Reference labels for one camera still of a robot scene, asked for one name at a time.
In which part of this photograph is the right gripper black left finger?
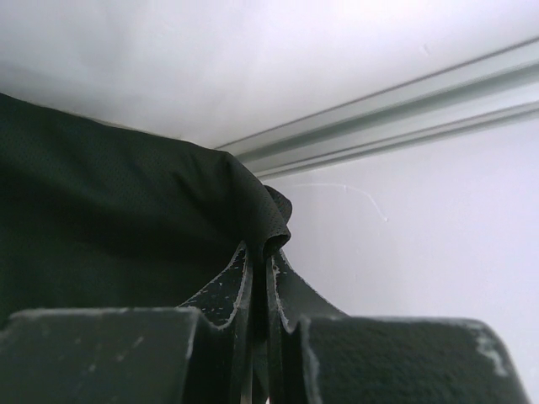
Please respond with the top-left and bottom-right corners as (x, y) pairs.
(1, 244), (253, 403)

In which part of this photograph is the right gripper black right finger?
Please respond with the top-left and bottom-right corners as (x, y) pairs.
(266, 252), (529, 403)

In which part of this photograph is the black t shirt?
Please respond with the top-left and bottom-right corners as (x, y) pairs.
(1, 95), (292, 317)

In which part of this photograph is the right aluminium corner post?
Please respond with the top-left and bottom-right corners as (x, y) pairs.
(220, 38), (538, 178)

